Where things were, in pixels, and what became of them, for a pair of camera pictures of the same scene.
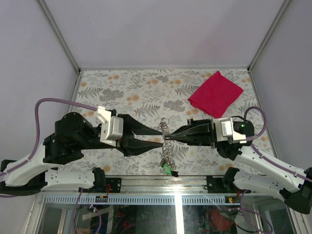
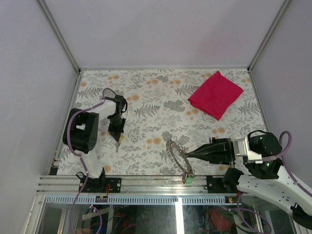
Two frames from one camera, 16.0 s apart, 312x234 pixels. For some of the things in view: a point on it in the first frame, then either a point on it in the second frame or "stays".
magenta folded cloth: (216, 96) stays
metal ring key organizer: (168, 152) → (179, 147)
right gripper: (200, 132) → (218, 150)
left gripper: (128, 143) → (116, 132)
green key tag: (167, 168) → (189, 180)
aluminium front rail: (160, 190) stays
